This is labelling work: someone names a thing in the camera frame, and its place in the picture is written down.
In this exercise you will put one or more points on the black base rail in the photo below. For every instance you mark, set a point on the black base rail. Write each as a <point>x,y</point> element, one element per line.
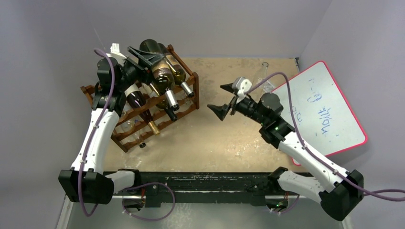
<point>155,188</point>

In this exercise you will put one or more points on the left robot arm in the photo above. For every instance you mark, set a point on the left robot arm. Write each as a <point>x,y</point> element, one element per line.
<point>84,181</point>

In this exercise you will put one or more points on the pink-framed whiteboard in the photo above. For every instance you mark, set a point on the pink-framed whiteboard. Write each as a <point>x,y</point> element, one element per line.
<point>323,115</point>

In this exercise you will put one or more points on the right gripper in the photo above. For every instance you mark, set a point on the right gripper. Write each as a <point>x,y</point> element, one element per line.
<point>233,103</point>

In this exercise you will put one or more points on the clear glass wine bottle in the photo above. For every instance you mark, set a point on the clear glass wine bottle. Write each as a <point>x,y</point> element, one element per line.
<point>266,87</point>

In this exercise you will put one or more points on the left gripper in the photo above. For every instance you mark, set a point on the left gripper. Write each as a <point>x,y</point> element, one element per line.
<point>146,59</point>

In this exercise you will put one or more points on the clear bottle in rack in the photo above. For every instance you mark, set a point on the clear bottle in rack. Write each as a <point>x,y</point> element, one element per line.
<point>128,125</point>

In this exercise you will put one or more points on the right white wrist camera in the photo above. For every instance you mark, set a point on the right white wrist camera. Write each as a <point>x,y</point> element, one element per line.
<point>241,86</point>

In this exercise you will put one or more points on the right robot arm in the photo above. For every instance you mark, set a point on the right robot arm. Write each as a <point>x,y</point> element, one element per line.
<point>332,186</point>

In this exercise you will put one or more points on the dark bottle, black cap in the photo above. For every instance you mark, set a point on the dark bottle, black cap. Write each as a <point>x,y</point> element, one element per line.
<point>165,106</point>

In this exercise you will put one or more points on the dark green bottle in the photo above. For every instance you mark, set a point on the dark green bottle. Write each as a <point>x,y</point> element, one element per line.
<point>163,82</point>

